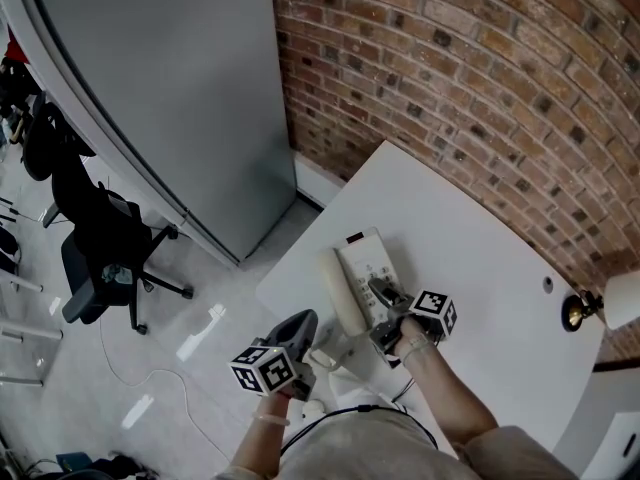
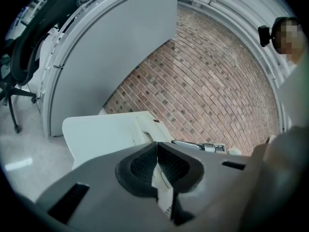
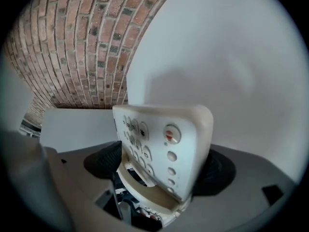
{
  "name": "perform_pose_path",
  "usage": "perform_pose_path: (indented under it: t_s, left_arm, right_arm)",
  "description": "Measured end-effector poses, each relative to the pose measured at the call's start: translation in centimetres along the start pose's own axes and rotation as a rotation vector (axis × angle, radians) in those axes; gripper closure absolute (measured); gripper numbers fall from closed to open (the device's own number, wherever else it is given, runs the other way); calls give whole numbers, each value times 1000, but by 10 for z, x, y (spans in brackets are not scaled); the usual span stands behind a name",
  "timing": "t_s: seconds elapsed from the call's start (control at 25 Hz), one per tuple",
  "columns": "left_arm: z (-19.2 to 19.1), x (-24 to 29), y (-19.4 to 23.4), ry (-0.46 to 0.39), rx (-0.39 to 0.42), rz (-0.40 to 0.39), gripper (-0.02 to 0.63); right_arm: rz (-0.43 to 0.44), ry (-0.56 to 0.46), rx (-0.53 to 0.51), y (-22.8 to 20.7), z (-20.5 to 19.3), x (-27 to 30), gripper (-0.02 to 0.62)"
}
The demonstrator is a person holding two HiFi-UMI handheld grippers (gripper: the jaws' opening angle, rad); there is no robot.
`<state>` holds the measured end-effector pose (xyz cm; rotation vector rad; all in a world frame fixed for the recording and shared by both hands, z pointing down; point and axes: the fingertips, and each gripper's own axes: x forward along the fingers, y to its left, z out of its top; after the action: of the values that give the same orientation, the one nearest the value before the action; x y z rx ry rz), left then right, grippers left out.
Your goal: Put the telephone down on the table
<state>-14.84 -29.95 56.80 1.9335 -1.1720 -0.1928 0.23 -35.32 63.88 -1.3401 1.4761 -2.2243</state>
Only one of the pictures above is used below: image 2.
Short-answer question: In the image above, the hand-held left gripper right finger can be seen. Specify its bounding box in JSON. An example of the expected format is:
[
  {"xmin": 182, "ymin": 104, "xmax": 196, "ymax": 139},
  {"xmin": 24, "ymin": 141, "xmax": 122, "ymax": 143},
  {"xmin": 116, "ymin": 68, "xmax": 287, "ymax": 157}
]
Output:
[{"xmin": 157, "ymin": 141, "xmax": 257, "ymax": 232}]

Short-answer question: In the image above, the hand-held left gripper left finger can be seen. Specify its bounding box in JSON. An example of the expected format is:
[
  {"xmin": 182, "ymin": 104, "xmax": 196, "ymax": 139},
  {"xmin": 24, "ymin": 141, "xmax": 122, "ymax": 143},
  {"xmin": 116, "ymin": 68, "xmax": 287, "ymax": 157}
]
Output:
[{"xmin": 36, "ymin": 141, "xmax": 180, "ymax": 232}]

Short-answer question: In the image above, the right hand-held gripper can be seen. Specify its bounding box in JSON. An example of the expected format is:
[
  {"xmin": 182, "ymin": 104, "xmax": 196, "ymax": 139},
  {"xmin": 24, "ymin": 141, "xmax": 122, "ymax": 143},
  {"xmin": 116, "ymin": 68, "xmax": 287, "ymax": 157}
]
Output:
[{"xmin": 170, "ymin": 139, "xmax": 240, "ymax": 156}]

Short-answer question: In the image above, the white desk telephone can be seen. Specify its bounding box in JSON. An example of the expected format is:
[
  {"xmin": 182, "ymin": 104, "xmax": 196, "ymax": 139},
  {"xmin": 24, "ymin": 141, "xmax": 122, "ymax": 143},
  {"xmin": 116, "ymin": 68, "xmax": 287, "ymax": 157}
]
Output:
[{"xmin": 131, "ymin": 111, "xmax": 175, "ymax": 218}]

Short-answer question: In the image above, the white desk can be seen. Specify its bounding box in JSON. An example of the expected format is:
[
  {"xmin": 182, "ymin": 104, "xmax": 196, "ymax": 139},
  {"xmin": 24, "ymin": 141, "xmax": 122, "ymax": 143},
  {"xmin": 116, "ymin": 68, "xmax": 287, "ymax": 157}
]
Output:
[{"xmin": 61, "ymin": 110, "xmax": 156, "ymax": 172}]

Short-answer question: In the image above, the black office chair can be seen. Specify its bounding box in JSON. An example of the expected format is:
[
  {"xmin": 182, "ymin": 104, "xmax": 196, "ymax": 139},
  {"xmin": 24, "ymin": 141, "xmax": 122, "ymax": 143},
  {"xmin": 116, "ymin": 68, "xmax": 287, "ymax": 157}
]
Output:
[{"xmin": 0, "ymin": 0, "xmax": 82, "ymax": 134}]

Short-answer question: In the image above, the white shade brass lamp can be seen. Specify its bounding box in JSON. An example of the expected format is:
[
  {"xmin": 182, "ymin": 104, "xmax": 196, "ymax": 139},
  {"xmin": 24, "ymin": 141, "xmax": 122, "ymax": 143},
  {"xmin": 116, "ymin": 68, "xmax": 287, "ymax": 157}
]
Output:
[{"xmin": 265, "ymin": 134, "xmax": 279, "ymax": 146}]

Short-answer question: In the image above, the grey cabinet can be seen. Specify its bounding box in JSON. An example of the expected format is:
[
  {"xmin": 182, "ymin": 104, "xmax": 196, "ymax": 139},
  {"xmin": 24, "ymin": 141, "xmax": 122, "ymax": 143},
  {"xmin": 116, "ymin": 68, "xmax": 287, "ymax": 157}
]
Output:
[{"xmin": 47, "ymin": 0, "xmax": 180, "ymax": 138}]

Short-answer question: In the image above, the person's beige sweater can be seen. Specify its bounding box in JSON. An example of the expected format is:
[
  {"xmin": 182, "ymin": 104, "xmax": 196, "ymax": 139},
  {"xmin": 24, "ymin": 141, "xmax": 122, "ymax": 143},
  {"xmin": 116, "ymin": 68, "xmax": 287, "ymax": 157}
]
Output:
[{"xmin": 277, "ymin": 56, "xmax": 309, "ymax": 135}]

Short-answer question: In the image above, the person's head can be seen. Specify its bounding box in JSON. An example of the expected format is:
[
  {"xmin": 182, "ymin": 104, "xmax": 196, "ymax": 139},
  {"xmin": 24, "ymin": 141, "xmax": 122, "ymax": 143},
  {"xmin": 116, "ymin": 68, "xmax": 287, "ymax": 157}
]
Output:
[{"xmin": 271, "ymin": 16, "xmax": 305, "ymax": 64}]

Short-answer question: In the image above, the teal item on chair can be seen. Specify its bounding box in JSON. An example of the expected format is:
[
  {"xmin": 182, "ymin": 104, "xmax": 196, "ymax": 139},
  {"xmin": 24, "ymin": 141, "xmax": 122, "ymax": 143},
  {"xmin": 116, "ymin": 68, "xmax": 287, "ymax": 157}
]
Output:
[{"xmin": 0, "ymin": 54, "xmax": 12, "ymax": 79}]

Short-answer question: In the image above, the black head camera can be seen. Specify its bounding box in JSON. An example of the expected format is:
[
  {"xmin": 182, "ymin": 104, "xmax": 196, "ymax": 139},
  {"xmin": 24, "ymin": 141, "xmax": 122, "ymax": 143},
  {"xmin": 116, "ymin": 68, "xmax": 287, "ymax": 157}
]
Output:
[{"xmin": 257, "ymin": 25, "xmax": 275, "ymax": 48}]

